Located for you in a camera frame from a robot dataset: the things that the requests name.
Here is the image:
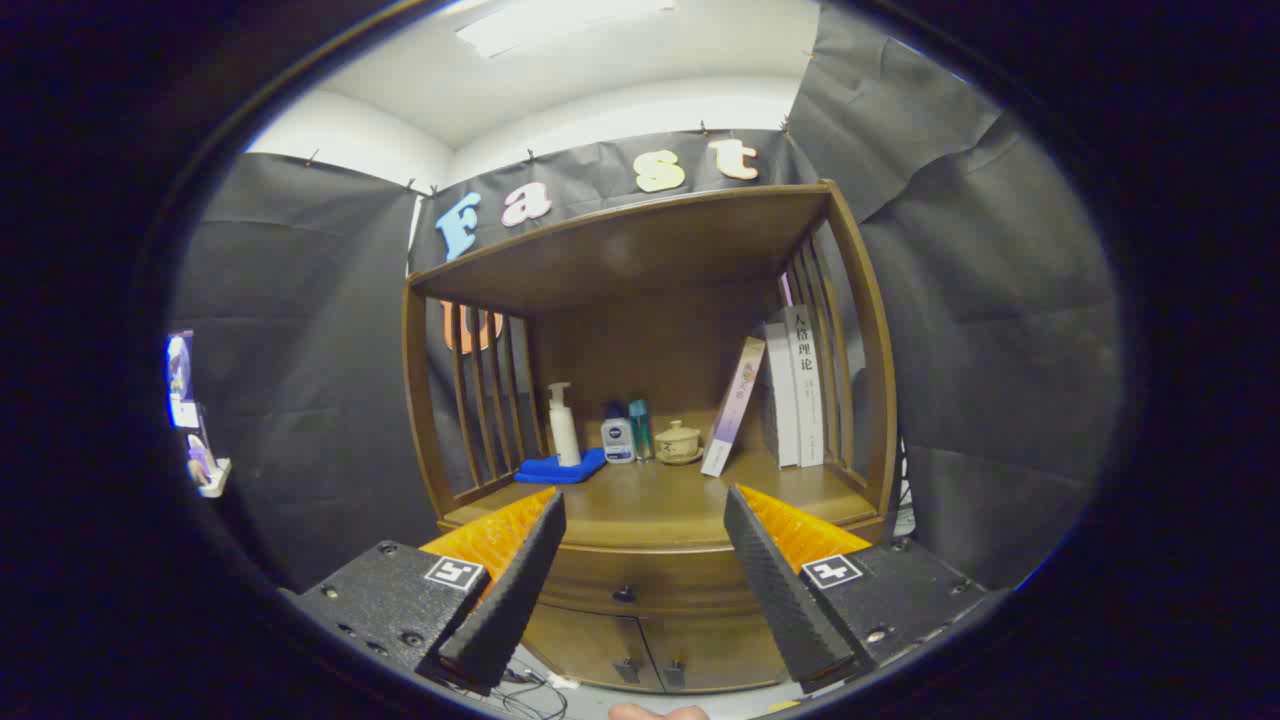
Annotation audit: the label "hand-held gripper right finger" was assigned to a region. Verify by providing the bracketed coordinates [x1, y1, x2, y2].
[723, 483, 991, 696]

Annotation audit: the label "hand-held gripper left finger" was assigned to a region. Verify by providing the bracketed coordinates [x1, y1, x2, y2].
[285, 487, 568, 698]

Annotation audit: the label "wooden drawer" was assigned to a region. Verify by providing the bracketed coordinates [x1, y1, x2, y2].
[535, 545, 776, 617]

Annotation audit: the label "wooden cabinet door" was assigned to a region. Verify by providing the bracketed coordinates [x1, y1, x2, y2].
[520, 603, 663, 693]
[640, 613, 791, 693]

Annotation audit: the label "wooden countertop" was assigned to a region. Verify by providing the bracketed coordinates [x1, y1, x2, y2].
[440, 455, 883, 553]

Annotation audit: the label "wooden cabinet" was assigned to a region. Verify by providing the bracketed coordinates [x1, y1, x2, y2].
[402, 180, 899, 696]

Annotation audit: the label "blue folded cloth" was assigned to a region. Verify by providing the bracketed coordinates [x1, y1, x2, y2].
[514, 448, 608, 485]

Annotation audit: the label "white pump bottle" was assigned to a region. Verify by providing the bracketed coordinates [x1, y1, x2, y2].
[548, 382, 582, 468]

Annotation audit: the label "beige lidded teacup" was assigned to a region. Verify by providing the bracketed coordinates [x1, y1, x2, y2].
[655, 420, 703, 466]

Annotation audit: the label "white lotion bottle blue cap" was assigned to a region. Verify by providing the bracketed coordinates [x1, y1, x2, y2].
[601, 402, 637, 465]

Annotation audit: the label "purple white leaning book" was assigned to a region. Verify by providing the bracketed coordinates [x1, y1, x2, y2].
[700, 336, 767, 478]

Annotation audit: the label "white book black characters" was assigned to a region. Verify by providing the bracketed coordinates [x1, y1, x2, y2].
[783, 304, 826, 468]

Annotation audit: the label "ceiling light panel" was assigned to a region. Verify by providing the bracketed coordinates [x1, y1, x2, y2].
[455, 0, 681, 59]

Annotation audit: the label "black floor cable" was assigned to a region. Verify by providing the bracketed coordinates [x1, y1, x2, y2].
[498, 668, 571, 720]

